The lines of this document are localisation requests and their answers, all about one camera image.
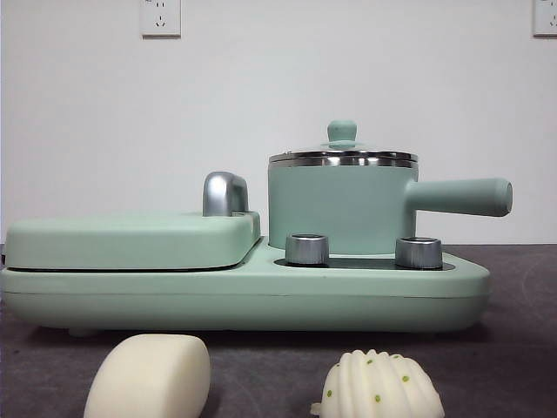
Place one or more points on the glass pot lid green knob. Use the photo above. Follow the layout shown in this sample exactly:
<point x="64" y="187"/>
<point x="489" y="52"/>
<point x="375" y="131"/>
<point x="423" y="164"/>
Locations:
<point x="342" y="130"/>

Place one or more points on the ridged white bun green dots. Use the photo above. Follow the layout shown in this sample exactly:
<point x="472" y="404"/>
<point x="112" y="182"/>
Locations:
<point x="383" y="387"/>

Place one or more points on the smooth white steamed bun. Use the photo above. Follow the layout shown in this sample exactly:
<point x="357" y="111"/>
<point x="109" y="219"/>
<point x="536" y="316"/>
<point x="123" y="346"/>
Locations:
<point x="148" y="379"/>

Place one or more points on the silver control knob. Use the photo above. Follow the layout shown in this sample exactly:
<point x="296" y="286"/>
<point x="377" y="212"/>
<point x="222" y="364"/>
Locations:
<point x="306" y="250"/>
<point x="418" y="252"/>

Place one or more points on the mint green breakfast machine base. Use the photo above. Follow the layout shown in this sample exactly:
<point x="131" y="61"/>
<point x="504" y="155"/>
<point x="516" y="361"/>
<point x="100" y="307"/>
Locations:
<point x="261" y="300"/>

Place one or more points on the mint green griddle lid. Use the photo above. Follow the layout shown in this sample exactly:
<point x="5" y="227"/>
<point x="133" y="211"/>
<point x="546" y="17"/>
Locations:
<point x="130" y="244"/>

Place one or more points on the white wall socket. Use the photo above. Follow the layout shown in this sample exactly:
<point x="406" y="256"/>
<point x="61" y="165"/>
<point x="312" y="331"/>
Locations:
<point x="546" y="19"/>
<point x="160" y="19"/>

